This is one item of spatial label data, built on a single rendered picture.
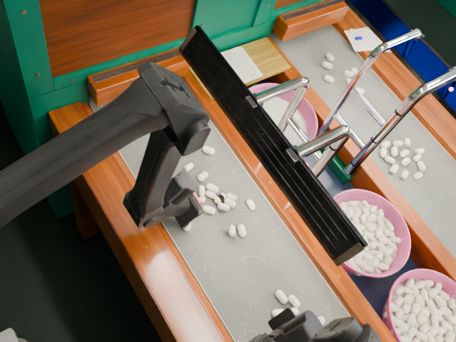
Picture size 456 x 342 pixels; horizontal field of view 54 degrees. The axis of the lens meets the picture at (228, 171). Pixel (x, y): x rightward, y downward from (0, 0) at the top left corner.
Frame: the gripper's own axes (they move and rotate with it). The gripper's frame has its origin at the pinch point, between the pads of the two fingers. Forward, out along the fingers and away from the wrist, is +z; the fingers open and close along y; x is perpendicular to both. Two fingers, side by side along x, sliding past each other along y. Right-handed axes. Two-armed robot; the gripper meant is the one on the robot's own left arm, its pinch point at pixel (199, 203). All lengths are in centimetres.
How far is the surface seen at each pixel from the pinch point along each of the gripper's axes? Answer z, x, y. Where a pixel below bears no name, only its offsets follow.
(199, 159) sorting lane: 7.9, -3.8, 12.9
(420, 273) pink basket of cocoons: 34, -29, -47
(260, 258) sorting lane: 6.9, -3.0, -20.7
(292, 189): -14.9, -27.7, -16.3
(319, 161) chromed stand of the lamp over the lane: 5.5, -31.7, -10.7
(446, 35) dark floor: 239, -107, 56
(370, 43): 69, -61, 27
